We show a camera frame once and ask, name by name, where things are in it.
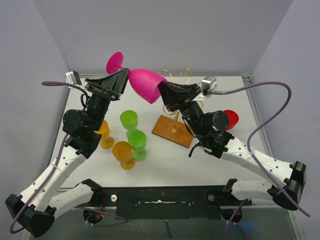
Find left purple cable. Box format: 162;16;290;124
9;80;128;234

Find purple cable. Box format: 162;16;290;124
212;81;311;240
9;80;128;234

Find orange wine glass front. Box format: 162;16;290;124
112;141;136;170

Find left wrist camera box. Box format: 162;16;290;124
65;71;82;86

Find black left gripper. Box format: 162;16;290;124
84;68;131;131

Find green wine glass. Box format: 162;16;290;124
128;130;147;161
120;110;138;138

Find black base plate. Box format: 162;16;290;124
82;185;241;220

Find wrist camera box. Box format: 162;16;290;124
65;71;82;86
201;76;217;96

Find red plastic wine glass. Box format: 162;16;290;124
224;109;239;131

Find orange wine glass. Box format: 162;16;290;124
94;120;115;149
112;141;136;170

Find pink plastic wine glass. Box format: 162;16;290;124
106;51;167;104

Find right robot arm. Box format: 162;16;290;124
158;81;306;213

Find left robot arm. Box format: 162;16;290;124
5;68;130;238

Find orange wine glass left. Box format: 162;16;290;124
94;120;115;149

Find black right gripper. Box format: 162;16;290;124
156;79;207;137

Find gold wire wine glass rack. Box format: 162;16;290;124
151;68;194;149

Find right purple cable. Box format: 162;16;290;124
212;81;311;240

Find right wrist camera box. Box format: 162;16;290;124
201;76;217;96

